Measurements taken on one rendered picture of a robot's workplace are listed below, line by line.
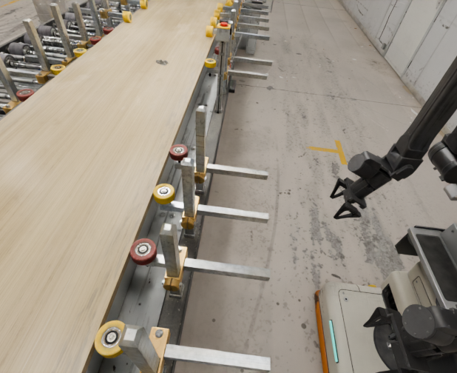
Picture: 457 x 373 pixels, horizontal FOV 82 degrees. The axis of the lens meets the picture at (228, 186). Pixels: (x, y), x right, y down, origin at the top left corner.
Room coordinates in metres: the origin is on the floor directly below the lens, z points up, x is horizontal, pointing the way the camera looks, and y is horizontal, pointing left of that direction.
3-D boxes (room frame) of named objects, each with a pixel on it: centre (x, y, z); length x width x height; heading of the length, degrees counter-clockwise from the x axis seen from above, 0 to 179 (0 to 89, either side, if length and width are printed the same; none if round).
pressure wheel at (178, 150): (0.91, 0.24, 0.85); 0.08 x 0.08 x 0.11
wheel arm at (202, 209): (0.66, 0.04, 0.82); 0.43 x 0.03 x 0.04; 90
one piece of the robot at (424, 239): (0.40, -0.65, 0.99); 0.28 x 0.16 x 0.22; 0
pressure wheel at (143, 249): (0.41, 0.24, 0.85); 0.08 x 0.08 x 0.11
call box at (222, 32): (1.61, 0.13, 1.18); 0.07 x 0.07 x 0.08; 0
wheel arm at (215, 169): (0.91, 0.04, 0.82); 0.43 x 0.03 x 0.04; 90
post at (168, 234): (0.37, 0.14, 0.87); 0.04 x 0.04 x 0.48; 0
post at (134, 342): (0.12, 0.14, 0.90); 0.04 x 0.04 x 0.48; 0
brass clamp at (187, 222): (0.64, 0.14, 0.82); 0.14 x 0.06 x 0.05; 0
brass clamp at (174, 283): (0.39, 0.14, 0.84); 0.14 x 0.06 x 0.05; 0
